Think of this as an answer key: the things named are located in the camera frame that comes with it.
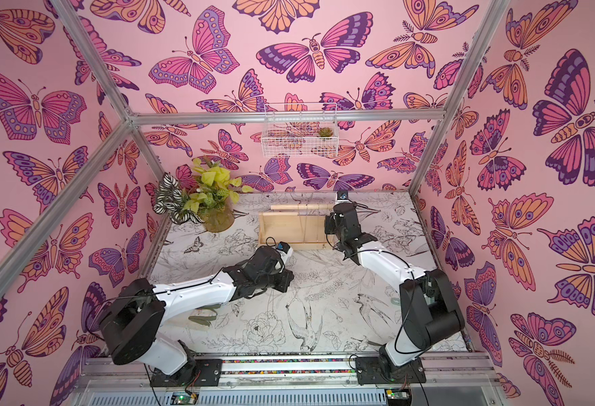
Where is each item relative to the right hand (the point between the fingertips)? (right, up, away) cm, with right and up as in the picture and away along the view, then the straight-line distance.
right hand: (336, 212), depth 90 cm
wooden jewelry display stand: (-11, -7, +13) cm, 19 cm away
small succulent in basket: (-4, +30, +4) cm, 30 cm away
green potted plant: (-46, +6, 0) cm, 46 cm away
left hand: (-14, -22, -4) cm, 26 cm away
